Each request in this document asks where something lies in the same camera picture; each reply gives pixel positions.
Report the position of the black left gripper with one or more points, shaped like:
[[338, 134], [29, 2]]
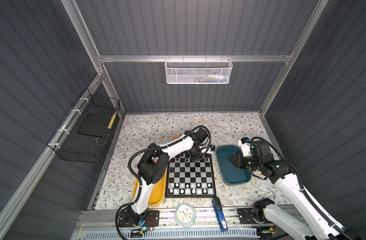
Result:
[[194, 159]]

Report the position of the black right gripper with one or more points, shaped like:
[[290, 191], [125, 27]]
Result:
[[237, 163]]

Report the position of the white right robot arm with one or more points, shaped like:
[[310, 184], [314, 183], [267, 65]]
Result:
[[320, 225]]

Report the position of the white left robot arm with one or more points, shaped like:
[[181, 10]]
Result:
[[149, 165]]

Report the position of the teal tray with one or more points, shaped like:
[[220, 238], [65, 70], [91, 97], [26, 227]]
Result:
[[231, 175]]

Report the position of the black and white chessboard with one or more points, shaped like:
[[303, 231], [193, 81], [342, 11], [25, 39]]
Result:
[[188, 179]]

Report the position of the blue stapler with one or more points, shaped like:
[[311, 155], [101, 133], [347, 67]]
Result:
[[219, 214]]

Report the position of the yellow tray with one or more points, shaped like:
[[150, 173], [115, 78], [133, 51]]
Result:
[[158, 192]]

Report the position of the pale green clock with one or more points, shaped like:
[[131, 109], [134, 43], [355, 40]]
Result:
[[185, 215]]

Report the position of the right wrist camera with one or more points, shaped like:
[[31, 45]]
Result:
[[245, 145]]

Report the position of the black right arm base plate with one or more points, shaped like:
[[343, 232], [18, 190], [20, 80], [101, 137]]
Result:
[[246, 216]]

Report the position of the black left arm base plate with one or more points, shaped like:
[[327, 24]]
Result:
[[129, 218]]

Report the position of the white wire basket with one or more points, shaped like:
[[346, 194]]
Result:
[[198, 72]]

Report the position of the black wire basket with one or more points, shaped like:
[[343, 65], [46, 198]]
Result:
[[89, 131]]

